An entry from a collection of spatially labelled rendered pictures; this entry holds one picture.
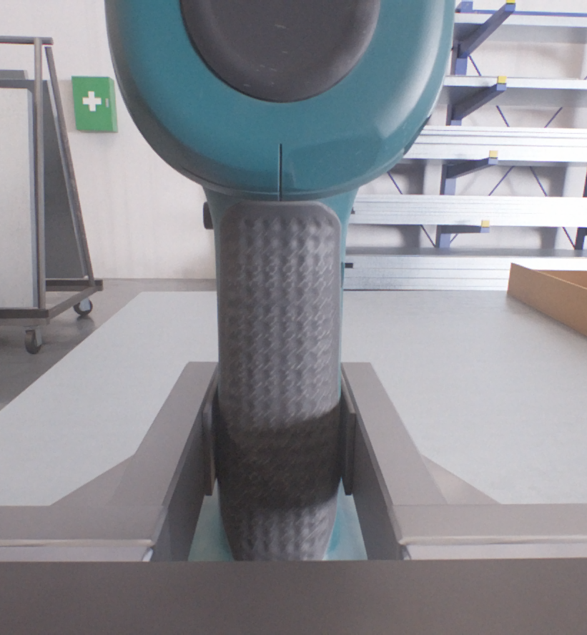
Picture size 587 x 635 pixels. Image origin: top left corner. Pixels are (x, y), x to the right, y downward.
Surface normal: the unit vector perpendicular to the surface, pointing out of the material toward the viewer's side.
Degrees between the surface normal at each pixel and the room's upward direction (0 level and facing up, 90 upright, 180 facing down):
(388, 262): 90
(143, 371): 0
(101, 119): 90
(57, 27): 90
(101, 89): 90
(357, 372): 0
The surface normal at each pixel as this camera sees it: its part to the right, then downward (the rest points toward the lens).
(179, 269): 0.02, 0.25
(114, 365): 0.01, -0.97
